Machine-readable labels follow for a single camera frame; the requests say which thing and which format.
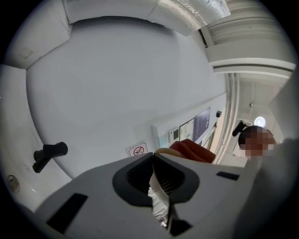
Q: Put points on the silver foil duct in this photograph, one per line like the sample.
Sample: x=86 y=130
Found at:
x=187 y=10

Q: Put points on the small black wall box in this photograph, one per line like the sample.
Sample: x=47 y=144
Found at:
x=218 y=114

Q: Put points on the round ceiling light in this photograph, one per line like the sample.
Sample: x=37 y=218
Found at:
x=259 y=121

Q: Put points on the person's head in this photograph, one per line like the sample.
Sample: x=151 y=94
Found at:
x=258 y=142

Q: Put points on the white paper notice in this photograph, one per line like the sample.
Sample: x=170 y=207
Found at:
x=187 y=129

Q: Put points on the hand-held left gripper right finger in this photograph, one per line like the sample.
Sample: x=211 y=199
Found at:
x=210 y=186

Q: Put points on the black head-worn camera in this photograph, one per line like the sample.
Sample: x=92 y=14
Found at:
x=238 y=129

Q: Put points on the dark blue poster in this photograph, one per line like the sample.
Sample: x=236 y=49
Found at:
x=202 y=124

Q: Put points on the pale green wall notice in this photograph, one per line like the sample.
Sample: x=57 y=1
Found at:
x=164 y=139

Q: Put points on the no-smoking sign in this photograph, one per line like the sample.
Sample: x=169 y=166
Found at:
x=138 y=151

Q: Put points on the red cloth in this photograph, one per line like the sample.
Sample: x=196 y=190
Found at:
x=195 y=150

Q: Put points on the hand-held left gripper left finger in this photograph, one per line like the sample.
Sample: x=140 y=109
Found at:
x=98 y=186

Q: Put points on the round ceiling detector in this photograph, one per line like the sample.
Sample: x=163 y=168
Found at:
x=12 y=183

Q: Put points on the white wall thermostat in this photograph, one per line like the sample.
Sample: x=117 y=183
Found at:
x=174 y=134

